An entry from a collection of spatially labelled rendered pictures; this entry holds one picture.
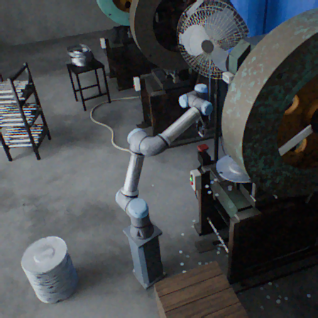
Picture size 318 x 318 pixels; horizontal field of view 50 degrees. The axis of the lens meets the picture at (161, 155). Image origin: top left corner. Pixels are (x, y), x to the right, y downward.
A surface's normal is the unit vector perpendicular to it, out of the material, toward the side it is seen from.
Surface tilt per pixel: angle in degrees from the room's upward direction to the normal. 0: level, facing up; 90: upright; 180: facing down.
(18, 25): 90
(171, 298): 0
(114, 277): 0
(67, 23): 90
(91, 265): 0
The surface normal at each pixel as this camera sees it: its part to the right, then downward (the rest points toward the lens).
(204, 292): -0.08, -0.81
